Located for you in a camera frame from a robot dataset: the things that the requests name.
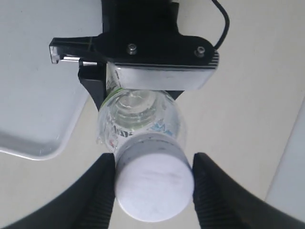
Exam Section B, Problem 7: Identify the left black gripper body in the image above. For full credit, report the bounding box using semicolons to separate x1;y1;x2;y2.
49;0;219;70

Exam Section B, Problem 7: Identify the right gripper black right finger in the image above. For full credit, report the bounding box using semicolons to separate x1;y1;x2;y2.
193;153;305;229

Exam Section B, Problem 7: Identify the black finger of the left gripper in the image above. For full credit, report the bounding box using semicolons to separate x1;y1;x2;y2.
166;91;184;101
78;62;106;111

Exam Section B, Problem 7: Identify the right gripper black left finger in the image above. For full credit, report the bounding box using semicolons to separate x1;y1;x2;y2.
7;153;115;229

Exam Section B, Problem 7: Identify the clear plastic drink bottle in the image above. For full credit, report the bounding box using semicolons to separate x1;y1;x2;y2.
97;63;187;153

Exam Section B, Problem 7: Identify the white bottle cap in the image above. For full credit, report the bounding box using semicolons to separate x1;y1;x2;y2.
114;133;194;223

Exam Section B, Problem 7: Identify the white plastic tray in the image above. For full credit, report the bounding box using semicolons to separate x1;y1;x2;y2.
0;0;102;160

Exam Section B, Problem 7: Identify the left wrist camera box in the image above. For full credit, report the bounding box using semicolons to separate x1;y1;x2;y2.
110;64;215;91

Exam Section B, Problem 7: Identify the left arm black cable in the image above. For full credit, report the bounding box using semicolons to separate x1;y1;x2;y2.
211;0;231;50

